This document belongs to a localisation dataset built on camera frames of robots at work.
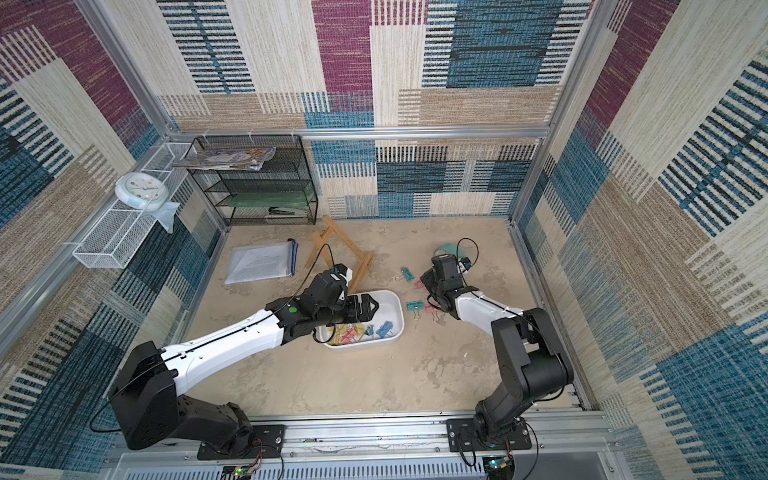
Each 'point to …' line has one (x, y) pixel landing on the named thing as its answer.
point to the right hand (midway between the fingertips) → (425, 271)
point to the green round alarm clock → (450, 248)
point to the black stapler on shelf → (285, 211)
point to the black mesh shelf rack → (257, 179)
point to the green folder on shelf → (269, 199)
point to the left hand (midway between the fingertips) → (367, 304)
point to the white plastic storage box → (384, 325)
